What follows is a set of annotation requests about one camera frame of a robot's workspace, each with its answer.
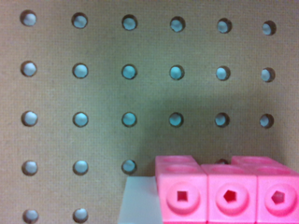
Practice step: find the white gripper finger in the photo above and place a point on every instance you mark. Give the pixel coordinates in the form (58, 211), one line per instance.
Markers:
(140, 202)

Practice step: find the pink studded block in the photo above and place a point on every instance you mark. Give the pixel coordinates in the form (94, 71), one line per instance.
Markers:
(249, 190)

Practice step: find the brown pegboard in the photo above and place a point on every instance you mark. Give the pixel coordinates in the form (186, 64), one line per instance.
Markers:
(88, 84)

